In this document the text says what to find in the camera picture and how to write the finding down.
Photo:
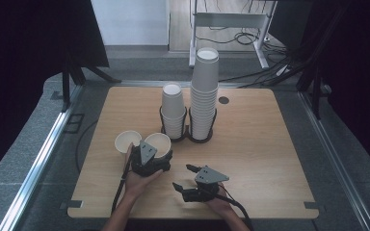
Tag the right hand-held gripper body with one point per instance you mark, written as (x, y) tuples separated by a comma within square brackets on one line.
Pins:
[(205, 186)]

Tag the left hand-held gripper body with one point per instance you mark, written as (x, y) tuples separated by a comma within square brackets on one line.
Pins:
[(146, 160)]

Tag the white paper cup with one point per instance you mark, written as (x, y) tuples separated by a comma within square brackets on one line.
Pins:
[(159, 142), (126, 141)]

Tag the short stack of paper cups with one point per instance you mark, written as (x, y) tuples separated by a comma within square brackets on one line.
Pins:
[(172, 107)]

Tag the tall stack of paper cups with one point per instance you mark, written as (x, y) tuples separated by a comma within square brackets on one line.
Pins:
[(205, 93)]

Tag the person's right hand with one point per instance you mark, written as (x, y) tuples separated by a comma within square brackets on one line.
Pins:
[(220, 205)]

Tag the person's left hand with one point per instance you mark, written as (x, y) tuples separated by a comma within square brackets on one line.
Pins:
[(138, 186)]

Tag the round dark table grommet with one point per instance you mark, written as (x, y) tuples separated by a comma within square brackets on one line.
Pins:
[(224, 100)]

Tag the black metal stand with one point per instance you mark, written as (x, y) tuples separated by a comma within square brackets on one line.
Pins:
[(316, 96), (66, 86)]

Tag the white power strip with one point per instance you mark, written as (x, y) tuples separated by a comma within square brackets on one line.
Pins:
[(282, 70)]

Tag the black curtain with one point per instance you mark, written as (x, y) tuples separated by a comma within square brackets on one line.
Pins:
[(359, 80), (22, 64)]

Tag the aluminium floor rail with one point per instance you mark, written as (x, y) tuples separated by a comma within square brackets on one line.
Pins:
[(38, 170), (337, 166)]

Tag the white metal desk frame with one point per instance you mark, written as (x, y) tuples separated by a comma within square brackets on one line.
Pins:
[(228, 20)]

